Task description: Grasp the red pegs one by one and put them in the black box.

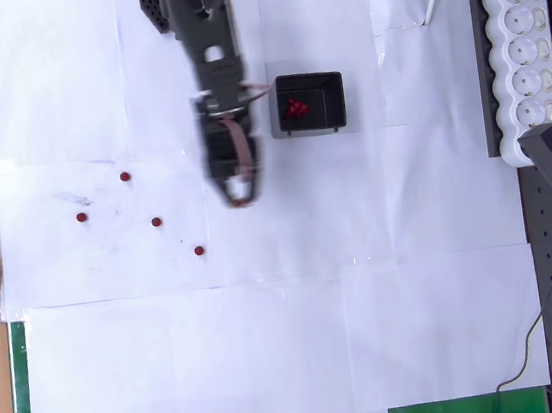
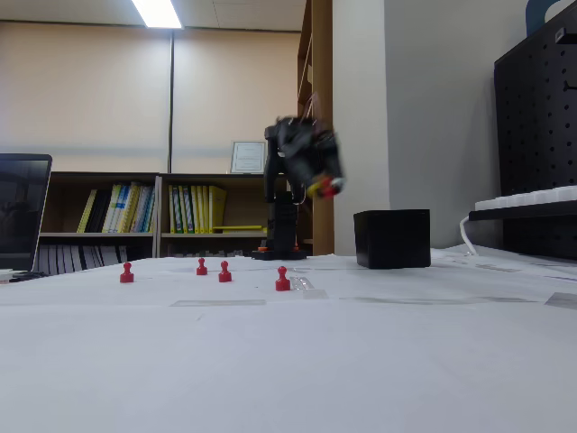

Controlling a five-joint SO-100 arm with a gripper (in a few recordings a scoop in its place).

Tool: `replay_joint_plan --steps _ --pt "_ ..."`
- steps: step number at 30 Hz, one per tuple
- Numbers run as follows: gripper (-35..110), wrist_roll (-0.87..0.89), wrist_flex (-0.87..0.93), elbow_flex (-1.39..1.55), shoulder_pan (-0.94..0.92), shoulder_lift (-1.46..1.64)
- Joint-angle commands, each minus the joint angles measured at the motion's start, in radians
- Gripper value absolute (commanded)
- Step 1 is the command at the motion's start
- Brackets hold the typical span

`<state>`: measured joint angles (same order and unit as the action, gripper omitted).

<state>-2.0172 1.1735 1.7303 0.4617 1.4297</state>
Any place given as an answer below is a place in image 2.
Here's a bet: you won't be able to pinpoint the black open box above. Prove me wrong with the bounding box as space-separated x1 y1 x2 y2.
353 208 432 271

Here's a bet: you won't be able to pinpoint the framed certificate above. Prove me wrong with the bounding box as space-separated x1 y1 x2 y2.
230 141 267 175

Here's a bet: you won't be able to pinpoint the tall wooden bookshelf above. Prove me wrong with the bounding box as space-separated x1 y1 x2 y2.
296 0 335 257

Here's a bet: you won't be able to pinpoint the beige roller blind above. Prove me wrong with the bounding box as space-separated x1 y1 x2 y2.
172 27 302 175
0 21 172 172

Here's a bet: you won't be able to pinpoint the crumpled clear plastic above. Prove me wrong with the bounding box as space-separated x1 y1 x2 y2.
288 275 329 300

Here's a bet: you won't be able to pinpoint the wide yellow binder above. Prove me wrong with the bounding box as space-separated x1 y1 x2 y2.
207 185 228 235

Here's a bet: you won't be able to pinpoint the low wooden bookshelf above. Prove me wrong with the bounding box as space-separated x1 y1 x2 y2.
38 170 160 275
157 172 268 259

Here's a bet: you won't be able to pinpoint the green yellow binder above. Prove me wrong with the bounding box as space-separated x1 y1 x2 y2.
168 184 180 235
178 184 190 235

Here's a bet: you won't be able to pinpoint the long clear tape strip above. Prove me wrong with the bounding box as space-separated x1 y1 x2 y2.
340 296 540 306

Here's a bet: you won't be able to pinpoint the pale striped book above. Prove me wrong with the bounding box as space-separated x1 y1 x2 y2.
134 185 157 235

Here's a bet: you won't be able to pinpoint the white paper table cover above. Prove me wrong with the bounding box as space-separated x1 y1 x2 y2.
0 245 577 433

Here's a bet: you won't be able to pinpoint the white power strip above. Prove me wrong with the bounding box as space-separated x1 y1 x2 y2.
473 184 577 212

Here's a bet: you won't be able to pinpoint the blue white book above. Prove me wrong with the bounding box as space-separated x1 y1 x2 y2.
112 182 133 235

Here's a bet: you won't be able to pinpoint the black pegboard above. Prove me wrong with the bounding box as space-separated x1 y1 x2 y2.
493 20 577 262

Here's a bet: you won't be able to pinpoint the ceiling light panel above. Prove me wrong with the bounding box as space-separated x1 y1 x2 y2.
130 0 185 31

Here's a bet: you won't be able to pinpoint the yellow white book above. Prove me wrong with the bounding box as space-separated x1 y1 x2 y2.
101 183 123 235

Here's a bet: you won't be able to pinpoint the black books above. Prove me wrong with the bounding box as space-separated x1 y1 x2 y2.
85 188 114 235

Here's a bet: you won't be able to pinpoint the slanted yellow book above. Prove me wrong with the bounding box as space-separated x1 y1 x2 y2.
76 189 98 235

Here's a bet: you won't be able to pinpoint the grey file binders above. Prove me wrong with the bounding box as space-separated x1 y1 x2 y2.
38 244 130 275

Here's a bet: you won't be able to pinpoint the blue curved object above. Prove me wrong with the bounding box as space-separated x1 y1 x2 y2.
526 0 577 38

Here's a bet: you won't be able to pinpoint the dark laptop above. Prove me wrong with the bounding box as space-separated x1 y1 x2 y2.
0 153 53 281

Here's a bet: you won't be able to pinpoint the white power cable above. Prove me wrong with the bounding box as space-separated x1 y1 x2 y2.
459 215 480 257

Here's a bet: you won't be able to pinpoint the black metal shelf rail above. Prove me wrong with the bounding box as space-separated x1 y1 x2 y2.
468 199 577 223

